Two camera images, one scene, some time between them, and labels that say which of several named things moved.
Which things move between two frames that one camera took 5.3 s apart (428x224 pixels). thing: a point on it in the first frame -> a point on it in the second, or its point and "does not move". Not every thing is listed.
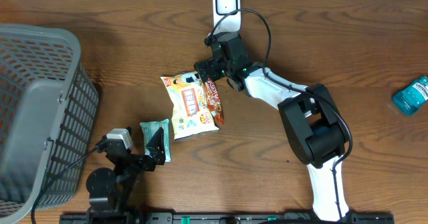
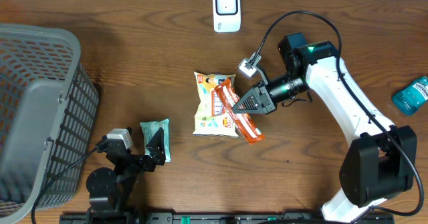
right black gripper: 210,71 -> 265,101
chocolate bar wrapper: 214,101 -> 228,95
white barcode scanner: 225,1 does not move
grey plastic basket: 48,105 does not move
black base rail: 223,218 does not move
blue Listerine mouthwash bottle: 409,99 does not move
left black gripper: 159,153 does not move
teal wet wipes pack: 150,128 does not move
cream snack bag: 192,112 -> 212,117
